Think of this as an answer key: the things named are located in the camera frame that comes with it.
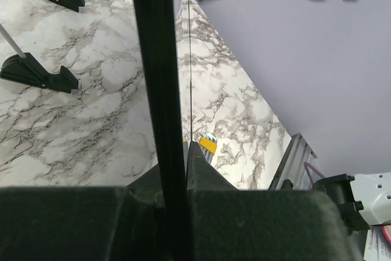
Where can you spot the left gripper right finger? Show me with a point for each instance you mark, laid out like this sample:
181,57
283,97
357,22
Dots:
232,224

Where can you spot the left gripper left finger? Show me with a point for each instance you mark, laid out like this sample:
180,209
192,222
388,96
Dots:
83,222

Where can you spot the aluminium extrusion frame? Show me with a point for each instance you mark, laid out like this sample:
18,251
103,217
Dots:
291,173

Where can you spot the whiteboard stand right foot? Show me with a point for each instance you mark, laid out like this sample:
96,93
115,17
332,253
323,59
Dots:
24,68

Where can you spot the white whiteboard black frame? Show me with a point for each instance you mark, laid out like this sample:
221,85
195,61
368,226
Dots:
156,28

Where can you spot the yellow grey small connector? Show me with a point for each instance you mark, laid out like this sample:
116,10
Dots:
208,145

